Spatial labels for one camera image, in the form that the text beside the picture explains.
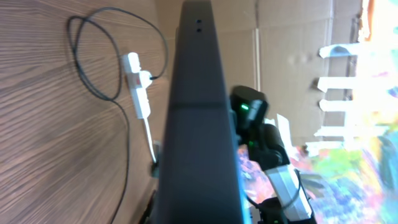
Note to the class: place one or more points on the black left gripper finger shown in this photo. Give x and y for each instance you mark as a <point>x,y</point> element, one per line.
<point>199,180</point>

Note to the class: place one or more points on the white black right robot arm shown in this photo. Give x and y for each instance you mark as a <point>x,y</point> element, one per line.
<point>265,146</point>

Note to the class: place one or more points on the white power strip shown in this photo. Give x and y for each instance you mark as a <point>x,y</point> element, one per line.
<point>140,99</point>

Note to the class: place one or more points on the white charger plug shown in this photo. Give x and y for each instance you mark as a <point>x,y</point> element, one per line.
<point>143,79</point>

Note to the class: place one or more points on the blue Galaxy smartphone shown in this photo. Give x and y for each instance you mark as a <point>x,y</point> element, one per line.
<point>242,150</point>

